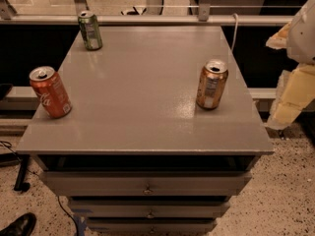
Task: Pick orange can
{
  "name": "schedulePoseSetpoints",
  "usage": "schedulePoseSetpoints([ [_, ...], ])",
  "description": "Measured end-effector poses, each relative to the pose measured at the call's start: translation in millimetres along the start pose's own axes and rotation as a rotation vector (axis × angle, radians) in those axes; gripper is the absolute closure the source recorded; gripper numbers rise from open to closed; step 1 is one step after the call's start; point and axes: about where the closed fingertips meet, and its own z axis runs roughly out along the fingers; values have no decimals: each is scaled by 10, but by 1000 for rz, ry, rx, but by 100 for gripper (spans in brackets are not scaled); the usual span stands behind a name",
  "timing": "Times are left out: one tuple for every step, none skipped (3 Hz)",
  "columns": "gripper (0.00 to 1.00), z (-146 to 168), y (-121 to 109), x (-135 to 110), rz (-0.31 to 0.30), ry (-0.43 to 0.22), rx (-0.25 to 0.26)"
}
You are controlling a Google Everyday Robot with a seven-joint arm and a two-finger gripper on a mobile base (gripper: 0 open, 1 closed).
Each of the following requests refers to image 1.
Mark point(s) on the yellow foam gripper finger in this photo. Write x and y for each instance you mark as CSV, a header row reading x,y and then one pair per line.
x,y
278,40
295,91

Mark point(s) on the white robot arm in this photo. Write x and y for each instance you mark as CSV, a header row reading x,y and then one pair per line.
x,y
300,44

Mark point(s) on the orange soda can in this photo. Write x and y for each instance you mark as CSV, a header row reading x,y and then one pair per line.
x,y
211,85

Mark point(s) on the green soda can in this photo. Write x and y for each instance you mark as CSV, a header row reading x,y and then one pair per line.
x,y
90,31

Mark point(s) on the red cola can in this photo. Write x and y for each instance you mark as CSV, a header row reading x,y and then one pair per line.
x,y
50,91

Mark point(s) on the grey drawer cabinet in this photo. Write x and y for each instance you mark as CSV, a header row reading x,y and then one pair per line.
x,y
134,110

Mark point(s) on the middle grey drawer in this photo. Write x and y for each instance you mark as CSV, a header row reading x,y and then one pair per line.
x,y
149,209

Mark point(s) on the grey drawer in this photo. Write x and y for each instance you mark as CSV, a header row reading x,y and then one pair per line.
x,y
122,225
149,209
139,184

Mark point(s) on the bottom grey drawer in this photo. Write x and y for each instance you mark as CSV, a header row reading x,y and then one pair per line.
x,y
122,225

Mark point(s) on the top grey drawer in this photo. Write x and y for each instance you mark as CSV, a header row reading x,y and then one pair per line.
x,y
139,184

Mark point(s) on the metal railing bar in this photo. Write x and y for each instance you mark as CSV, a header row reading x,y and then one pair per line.
x,y
190,20

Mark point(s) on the black stand leg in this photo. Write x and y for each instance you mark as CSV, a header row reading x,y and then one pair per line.
x,y
21,185

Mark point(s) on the black shoe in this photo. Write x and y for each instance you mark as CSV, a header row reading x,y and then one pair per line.
x,y
22,226

